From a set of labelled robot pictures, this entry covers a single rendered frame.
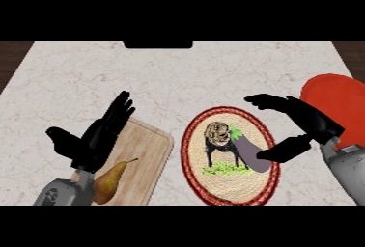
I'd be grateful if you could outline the pale wooden cutting board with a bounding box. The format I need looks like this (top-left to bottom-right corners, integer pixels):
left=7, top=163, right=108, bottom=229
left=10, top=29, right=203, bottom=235
left=70, top=116, right=176, bottom=206

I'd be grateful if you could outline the round woven dog placemat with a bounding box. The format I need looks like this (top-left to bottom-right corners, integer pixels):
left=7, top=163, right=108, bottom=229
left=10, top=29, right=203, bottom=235
left=180, top=106, right=282, bottom=206

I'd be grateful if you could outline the purple eggplant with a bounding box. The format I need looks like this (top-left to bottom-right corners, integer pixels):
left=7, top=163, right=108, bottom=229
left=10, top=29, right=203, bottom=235
left=228, top=123, right=273, bottom=174

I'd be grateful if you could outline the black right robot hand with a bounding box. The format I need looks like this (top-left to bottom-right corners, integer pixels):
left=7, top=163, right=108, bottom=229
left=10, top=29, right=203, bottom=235
left=242, top=93, right=346, bottom=164

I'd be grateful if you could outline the red bowl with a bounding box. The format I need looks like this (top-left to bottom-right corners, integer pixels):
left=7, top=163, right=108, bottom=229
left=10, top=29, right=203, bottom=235
left=300, top=73, right=365, bottom=152

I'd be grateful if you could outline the brown pear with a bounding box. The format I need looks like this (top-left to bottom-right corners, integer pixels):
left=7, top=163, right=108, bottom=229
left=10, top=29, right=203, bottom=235
left=92, top=157, right=140, bottom=206

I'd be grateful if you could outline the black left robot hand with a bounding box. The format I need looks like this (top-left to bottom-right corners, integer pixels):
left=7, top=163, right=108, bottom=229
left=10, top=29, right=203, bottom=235
left=44, top=90, right=138, bottom=174

